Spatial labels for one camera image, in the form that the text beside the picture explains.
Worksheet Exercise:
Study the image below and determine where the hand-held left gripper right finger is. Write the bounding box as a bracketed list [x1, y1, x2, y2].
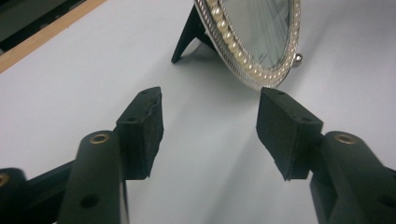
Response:
[255, 87, 325, 182]

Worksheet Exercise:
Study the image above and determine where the wooden table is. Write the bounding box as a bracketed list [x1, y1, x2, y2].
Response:
[0, 0, 108, 75]

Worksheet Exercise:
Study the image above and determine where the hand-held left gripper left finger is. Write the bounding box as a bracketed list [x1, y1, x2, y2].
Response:
[115, 86, 165, 181]

